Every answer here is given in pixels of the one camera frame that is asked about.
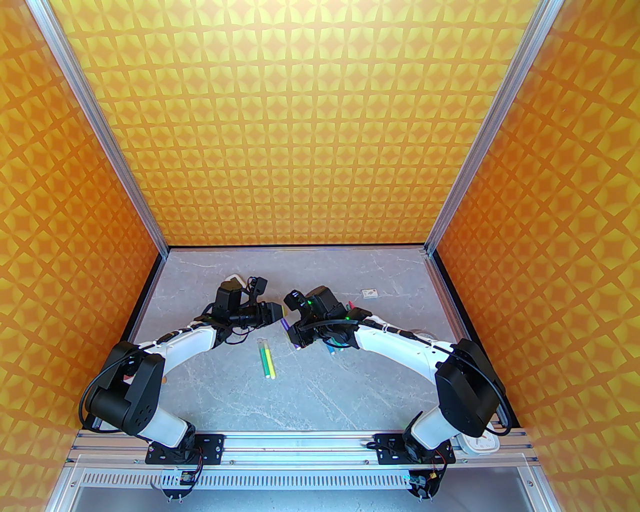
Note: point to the black table edge strip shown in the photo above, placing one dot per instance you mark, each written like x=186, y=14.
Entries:
x=457, y=300
x=147, y=290

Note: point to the small white digital timer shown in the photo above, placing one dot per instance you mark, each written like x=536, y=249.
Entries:
x=236, y=276

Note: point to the perforated metal strip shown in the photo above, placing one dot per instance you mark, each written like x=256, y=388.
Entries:
x=300, y=481

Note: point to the purple marker pen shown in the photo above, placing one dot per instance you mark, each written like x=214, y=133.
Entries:
x=285, y=324

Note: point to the aluminium frame post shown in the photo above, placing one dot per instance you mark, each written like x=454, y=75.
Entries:
x=100, y=125
x=492, y=125

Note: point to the small white square tag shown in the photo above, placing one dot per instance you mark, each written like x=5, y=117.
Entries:
x=370, y=293

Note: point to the yellow marker pen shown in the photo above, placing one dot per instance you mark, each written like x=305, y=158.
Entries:
x=270, y=362

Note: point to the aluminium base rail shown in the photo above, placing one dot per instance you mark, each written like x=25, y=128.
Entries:
x=300, y=445

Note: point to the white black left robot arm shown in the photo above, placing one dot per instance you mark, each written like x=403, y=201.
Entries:
x=185, y=345

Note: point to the small circuit board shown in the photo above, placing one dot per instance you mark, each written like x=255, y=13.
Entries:
x=186, y=479
x=419, y=481

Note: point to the green marker pen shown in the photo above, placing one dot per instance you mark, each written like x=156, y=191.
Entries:
x=264, y=357

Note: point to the white rounded clock device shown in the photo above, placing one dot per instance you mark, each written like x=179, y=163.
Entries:
x=485, y=446

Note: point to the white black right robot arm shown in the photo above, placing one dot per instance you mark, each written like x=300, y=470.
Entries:
x=400, y=345

